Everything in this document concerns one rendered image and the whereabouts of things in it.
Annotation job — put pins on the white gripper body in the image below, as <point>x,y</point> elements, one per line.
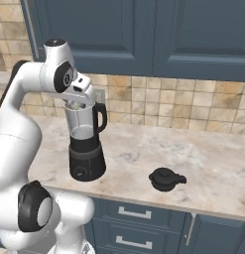
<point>86,97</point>

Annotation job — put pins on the black blender with clear jug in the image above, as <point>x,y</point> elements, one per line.
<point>86,158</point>

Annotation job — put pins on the black blender lid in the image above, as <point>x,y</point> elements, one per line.
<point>165,180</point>

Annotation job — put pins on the grey wall socket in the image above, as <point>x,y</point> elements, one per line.
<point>100,96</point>

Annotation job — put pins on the blue drawer front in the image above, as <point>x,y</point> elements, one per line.
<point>160,215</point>
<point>104,234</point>

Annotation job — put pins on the blue base cupboard door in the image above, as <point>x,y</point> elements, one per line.
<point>220,236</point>

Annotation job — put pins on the blue wall cupboard door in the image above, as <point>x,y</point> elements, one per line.
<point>203,36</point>
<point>104,33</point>

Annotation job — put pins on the pale garlic bulb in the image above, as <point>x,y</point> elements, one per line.
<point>75,105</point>

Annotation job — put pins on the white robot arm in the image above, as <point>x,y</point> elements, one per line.
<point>15,145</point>

